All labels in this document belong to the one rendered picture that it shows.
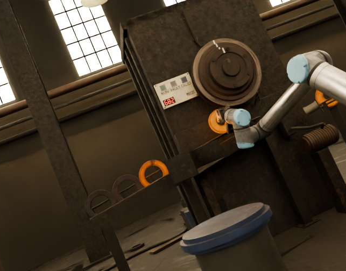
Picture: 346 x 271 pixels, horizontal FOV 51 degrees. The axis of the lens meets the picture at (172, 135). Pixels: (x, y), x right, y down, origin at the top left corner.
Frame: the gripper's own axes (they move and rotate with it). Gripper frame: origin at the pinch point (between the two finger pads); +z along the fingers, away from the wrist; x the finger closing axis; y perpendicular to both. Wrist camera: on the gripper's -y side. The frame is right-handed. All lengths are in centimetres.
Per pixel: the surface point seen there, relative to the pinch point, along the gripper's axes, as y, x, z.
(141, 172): -13, 58, 4
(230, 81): 18.7, -16.1, 3.4
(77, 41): 177, 31, 685
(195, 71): 32.2, -0.1, 15.0
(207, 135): -10.3, 7.4, 13.1
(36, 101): 62, 128, 288
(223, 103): 6.6, -8.3, 7.8
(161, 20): 74, 1, 43
